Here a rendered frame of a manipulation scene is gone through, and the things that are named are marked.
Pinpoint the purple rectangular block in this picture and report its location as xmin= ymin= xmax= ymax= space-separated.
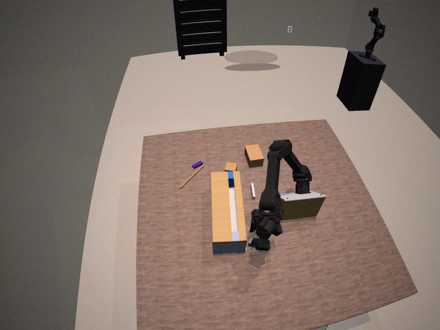
xmin=192 ymin=161 xmax=203 ymax=169

